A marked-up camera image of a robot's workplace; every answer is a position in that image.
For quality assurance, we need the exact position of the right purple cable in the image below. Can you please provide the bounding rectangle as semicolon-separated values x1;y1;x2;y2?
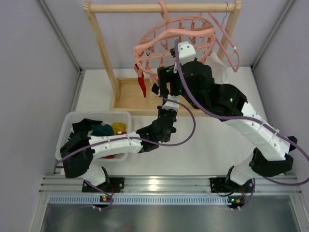
174;40;309;211

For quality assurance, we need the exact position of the white cloth garment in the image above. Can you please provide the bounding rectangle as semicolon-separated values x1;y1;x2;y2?
206;52;229;84

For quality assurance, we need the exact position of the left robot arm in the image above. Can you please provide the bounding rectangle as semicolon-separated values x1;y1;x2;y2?
60;106;178;190

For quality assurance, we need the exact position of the red sock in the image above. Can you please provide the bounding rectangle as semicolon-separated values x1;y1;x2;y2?
138;72;147;98
104;131;127;159

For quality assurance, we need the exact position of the wooden clothes rack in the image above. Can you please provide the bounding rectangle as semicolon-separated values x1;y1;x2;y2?
84;1;229;116

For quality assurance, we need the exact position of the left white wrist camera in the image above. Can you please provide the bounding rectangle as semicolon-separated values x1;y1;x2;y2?
162;95;180;112

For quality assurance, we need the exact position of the dark teal sock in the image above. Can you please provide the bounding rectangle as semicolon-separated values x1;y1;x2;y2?
91;124;114;136

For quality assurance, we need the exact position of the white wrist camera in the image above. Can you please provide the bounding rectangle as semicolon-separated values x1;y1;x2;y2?
162;95;180;112
177;41;196;65

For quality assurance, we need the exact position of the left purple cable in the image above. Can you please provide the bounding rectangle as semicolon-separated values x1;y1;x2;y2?
54;96;197;211

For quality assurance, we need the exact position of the white plastic basket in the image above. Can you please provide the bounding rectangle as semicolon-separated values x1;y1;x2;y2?
55;111;132;160

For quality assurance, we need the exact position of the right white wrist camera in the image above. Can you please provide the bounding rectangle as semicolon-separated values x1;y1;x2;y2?
177;41;196;65

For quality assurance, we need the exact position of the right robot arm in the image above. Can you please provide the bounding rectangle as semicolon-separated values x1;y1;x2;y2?
157;60;297;188

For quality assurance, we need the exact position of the black striped sock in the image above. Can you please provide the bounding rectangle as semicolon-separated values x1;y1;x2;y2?
151;83;160;96

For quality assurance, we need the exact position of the white slotted cable duct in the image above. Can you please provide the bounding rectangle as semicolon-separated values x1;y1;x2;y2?
49;195;232;205

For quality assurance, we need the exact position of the purple cable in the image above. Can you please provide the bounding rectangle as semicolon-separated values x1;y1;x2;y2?
174;40;309;211
54;96;197;211

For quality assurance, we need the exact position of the yellow sock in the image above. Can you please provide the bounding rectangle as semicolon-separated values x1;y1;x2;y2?
112;122;126;134

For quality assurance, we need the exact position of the pink round clip hanger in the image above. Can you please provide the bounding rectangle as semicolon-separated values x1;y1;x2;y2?
134;0;217;84

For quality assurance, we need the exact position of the aluminium mounting rail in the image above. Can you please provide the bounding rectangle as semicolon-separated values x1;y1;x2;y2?
39;175;302;195

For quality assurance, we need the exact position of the pink wire clothes hanger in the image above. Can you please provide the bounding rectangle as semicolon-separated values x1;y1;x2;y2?
208;0;242;73

